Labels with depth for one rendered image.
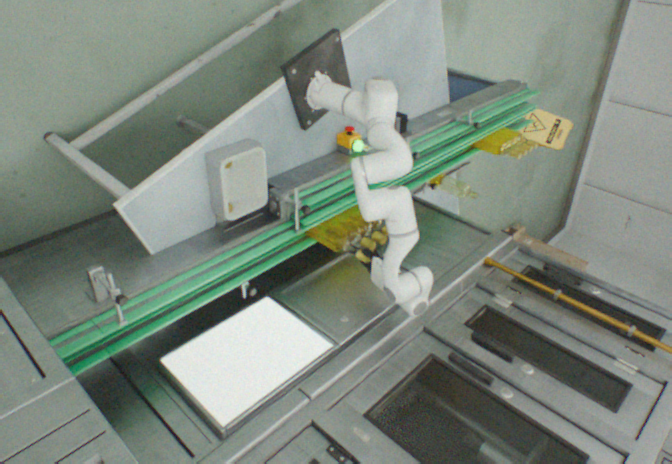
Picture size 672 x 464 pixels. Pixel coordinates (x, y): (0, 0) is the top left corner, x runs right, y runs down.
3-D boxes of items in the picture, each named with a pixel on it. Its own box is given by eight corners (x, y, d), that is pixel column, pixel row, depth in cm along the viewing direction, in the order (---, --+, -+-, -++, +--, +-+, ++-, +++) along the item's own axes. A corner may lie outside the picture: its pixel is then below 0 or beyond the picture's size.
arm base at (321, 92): (297, 85, 179) (330, 97, 170) (320, 60, 182) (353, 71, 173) (314, 115, 191) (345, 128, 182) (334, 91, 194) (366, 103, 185)
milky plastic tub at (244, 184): (212, 213, 176) (227, 223, 171) (204, 153, 164) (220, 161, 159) (253, 195, 187) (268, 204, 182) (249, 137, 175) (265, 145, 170)
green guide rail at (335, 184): (289, 199, 182) (305, 208, 177) (289, 196, 181) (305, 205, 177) (526, 89, 290) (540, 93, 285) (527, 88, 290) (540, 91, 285)
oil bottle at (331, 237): (299, 231, 193) (341, 256, 181) (299, 218, 190) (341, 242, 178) (310, 225, 197) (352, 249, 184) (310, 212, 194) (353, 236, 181)
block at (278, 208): (267, 212, 187) (280, 220, 183) (266, 189, 182) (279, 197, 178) (275, 209, 189) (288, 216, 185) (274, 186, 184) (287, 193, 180)
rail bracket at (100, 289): (86, 296, 149) (122, 337, 136) (72, 249, 141) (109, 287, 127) (102, 289, 152) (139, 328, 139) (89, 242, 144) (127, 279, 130)
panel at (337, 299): (154, 366, 152) (222, 440, 132) (153, 359, 151) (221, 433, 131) (360, 243, 208) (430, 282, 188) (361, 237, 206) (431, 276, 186)
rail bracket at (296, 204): (280, 224, 184) (304, 239, 176) (278, 182, 175) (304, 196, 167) (287, 221, 185) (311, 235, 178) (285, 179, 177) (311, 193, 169)
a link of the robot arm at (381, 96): (364, 147, 158) (369, 95, 150) (359, 118, 179) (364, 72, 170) (395, 149, 158) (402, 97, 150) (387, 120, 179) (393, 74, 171)
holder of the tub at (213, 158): (213, 225, 179) (227, 234, 175) (204, 152, 165) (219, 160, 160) (253, 207, 190) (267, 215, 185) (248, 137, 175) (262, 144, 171)
